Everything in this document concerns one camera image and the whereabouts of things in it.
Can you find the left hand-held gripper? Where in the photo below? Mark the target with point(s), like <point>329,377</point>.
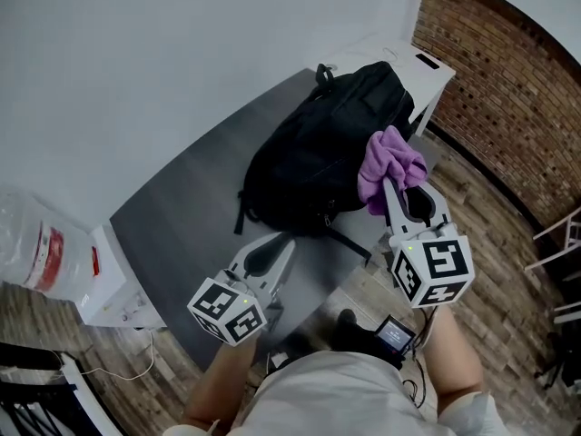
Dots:
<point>227,309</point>

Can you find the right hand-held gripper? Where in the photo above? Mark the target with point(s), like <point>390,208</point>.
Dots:
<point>436,266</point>

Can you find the purple cloth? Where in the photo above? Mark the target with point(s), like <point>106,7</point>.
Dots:
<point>386,161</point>

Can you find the black backpack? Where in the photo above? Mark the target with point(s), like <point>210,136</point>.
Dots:
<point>313,152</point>

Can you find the person's left forearm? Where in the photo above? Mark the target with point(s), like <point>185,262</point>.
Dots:
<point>222,379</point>

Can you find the person's right forearm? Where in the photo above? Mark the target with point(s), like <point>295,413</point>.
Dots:
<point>454,357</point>

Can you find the person's black trousers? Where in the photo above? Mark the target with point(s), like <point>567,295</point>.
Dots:
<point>345,339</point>

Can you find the small black screen device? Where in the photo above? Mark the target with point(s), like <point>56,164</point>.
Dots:
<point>394,334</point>

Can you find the white side table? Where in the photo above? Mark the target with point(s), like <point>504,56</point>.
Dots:
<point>408,71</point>

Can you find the white chair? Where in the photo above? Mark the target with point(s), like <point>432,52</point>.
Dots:
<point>563,234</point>

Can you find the black flat device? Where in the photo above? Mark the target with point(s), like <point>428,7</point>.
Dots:
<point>429,60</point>

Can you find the person's white shirt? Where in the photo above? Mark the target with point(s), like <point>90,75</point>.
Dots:
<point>336,398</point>

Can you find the white box with red label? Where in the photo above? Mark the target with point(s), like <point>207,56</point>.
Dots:
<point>106,284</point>

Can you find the black stand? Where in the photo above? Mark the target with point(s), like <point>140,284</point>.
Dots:
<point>560,357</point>

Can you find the red and white roll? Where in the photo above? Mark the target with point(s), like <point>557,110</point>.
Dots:
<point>45,254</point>

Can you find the clear plastic bag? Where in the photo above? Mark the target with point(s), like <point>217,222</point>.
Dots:
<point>27,225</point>

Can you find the black metal rack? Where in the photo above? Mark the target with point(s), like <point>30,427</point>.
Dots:
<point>32,398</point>

